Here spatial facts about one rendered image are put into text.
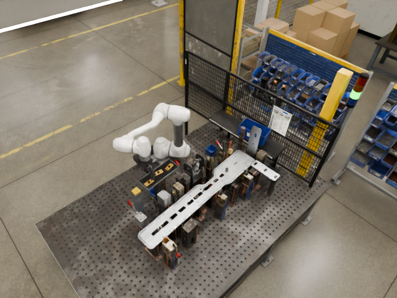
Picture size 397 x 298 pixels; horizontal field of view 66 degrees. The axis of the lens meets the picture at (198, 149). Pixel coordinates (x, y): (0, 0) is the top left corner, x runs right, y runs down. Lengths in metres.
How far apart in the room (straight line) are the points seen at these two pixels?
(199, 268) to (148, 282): 0.45
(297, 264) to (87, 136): 3.41
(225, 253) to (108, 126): 3.00
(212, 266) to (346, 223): 2.05
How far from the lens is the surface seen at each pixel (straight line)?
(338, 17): 6.65
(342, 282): 3.87
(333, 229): 4.16
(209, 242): 2.89
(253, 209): 3.13
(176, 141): 3.06
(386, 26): 8.72
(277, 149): 3.26
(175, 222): 2.64
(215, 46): 4.84
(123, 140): 2.37
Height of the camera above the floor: 3.27
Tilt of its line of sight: 46 degrees down
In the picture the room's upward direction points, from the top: 3 degrees clockwise
